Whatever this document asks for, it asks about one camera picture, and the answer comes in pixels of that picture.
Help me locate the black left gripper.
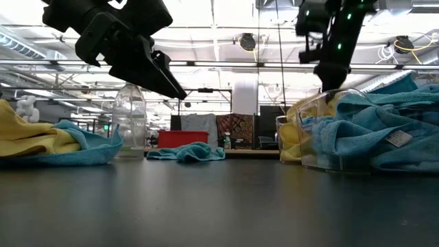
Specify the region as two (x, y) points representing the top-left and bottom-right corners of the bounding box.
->
(40, 0), (188, 101)

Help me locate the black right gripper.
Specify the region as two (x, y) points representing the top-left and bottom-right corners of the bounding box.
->
(298, 0), (378, 93)

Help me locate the yellow microfiber towel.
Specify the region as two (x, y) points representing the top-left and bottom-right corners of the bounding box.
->
(0, 99), (82, 158)
(278, 121), (309, 163)
(287, 93), (339, 120)

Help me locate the clear plastic spray bottle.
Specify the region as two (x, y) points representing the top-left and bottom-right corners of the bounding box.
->
(112, 82), (147, 159)

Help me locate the black monitor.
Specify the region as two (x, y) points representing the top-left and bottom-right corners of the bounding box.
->
(259, 105), (286, 139)

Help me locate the grey cloth cover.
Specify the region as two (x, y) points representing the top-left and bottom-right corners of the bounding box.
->
(180, 113), (219, 147)

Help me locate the red storage bin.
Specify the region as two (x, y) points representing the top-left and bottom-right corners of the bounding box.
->
(157, 130), (209, 149)

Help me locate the clear plastic basket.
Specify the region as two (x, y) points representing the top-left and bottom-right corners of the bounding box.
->
(276, 92), (339, 164)
(296, 87), (439, 174)

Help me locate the white column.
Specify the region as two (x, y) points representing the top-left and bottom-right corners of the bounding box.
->
(233, 72), (259, 116)

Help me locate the patterned brown tapestry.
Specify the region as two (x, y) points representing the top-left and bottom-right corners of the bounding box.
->
(215, 113), (255, 150)

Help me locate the white humanoid figure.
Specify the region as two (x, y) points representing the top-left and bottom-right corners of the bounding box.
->
(15, 95), (40, 124)

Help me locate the black hanging cable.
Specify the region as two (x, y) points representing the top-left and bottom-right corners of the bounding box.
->
(275, 0), (287, 116)

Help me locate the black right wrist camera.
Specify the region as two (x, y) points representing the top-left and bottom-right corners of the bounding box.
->
(295, 0), (333, 38)

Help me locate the black metal frame rig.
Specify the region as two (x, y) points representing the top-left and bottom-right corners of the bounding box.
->
(177, 87), (233, 116)

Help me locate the black ceiling cable reel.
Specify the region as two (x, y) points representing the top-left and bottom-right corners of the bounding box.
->
(394, 35), (415, 55)
(239, 33), (257, 52)

